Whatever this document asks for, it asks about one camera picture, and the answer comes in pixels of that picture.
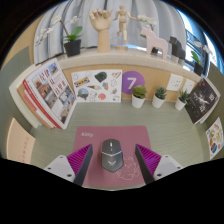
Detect pink mouse pad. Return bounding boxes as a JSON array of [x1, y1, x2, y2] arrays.
[[72, 125, 153, 190]]

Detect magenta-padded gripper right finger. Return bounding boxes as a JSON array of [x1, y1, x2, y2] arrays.
[[134, 143, 184, 185]]

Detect light wooden desk shelf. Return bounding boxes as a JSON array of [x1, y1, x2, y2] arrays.
[[56, 49, 204, 103]]

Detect olive desk partition panel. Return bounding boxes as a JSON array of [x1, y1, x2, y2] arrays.
[[206, 61, 224, 134], [0, 44, 38, 158]]

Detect magazine with red spine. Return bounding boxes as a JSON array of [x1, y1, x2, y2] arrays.
[[22, 58, 78, 130]]

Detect window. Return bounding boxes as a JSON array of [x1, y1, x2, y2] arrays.
[[176, 8, 221, 68]]

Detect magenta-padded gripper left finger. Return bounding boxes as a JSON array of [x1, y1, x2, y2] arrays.
[[43, 143, 94, 187]]

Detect white orchid in black pot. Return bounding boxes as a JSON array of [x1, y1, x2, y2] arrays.
[[137, 14, 159, 54], [34, 14, 84, 58], [190, 40, 213, 77]]

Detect dark grey computer mouse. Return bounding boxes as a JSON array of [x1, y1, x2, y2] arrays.
[[100, 138, 125, 173]]

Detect white sticker sheet with drawings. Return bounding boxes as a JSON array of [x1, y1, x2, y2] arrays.
[[70, 68, 123, 104]]

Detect purple round number sticker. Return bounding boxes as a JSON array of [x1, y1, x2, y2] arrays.
[[121, 70, 146, 96]]

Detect black book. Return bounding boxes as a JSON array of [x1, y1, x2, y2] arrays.
[[184, 77, 221, 125]]

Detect white sheet with colourful stickers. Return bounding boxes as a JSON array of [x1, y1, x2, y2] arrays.
[[205, 116, 224, 161]]

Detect stack of white and brown books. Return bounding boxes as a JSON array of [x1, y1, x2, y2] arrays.
[[8, 63, 54, 129]]

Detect beige card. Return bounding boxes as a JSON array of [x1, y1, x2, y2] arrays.
[[5, 117, 36, 164]]

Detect small succulent in white pot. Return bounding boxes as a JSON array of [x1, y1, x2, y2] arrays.
[[174, 89, 190, 111], [131, 84, 148, 109], [151, 86, 168, 109]]

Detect pink wooden horse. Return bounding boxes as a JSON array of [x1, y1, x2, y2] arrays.
[[139, 26, 170, 60]]

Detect grey curtain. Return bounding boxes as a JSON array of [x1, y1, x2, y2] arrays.
[[33, 0, 186, 64]]

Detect wooden hand model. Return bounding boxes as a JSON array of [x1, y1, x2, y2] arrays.
[[88, 8, 114, 53]]

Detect wooden mannequin figure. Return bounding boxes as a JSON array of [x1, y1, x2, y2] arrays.
[[113, 4, 133, 51]]

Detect black wooden horse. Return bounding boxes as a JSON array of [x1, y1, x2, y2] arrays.
[[168, 35, 187, 64]]

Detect white wall socket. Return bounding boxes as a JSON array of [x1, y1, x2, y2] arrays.
[[182, 78, 197, 95], [165, 73, 185, 92]]

